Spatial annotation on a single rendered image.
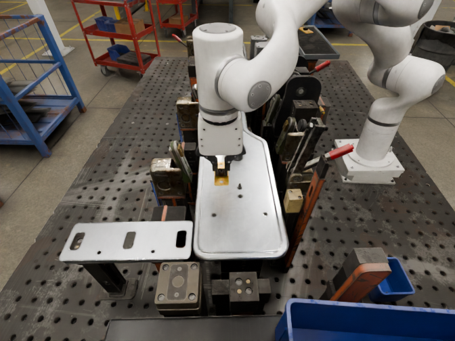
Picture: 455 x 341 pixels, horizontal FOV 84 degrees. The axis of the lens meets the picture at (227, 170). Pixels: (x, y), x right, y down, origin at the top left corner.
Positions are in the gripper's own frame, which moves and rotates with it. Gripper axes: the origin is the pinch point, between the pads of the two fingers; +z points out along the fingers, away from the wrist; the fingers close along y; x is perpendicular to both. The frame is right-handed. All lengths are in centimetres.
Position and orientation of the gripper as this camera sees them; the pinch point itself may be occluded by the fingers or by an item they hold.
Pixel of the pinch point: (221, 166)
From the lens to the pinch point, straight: 63.4
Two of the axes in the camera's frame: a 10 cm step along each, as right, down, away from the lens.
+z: 0.0, 7.1, 7.1
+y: -10.0, 0.2, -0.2
